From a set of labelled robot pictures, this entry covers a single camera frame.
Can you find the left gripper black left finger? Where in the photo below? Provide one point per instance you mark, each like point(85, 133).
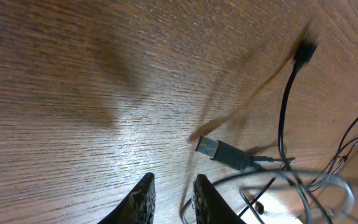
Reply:
point(138, 206)

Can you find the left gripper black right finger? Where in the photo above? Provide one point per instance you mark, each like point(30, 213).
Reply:
point(210, 207)

